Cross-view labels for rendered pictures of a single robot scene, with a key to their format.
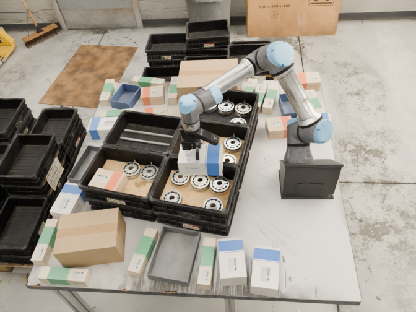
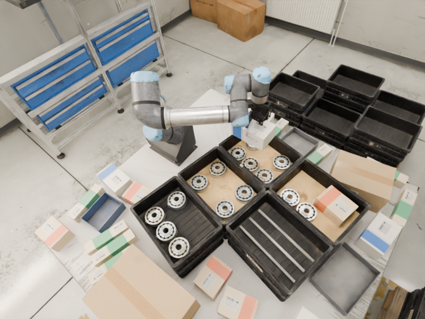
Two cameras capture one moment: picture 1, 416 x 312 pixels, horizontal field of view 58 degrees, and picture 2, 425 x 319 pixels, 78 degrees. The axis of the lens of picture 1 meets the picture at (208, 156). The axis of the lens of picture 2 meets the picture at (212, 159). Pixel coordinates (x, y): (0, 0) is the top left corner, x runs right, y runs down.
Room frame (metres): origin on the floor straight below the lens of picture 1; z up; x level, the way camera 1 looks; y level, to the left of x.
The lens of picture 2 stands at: (2.04, 0.38, 2.13)
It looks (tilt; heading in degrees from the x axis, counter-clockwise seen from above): 54 degrees down; 215
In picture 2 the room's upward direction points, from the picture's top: 7 degrees counter-clockwise
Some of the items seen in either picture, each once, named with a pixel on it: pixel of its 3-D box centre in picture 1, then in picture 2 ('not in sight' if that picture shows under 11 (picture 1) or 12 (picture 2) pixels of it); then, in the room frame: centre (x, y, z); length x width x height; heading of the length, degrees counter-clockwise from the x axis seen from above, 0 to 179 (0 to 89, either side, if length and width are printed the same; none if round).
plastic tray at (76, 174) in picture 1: (93, 166); (344, 276); (1.53, 0.70, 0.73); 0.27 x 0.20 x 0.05; 159
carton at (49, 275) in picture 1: (65, 276); (383, 172); (0.83, 0.76, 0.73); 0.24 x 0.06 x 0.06; 79
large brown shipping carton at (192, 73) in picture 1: (208, 84); (144, 302); (2.09, -0.07, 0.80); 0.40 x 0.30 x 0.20; 82
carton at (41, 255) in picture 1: (47, 241); (402, 209); (1.03, 0.89, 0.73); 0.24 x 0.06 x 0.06; 171
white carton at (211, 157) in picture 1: (201, 159); (253, 129); (1.16, 0.03, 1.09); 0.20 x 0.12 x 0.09; 80
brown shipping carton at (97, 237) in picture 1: (91, 238); (358, 180); (0.99, 0.63, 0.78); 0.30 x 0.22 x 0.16; 90
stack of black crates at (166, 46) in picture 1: (169, 56); not in sight; (3.23, 0.26, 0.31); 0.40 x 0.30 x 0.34; 80
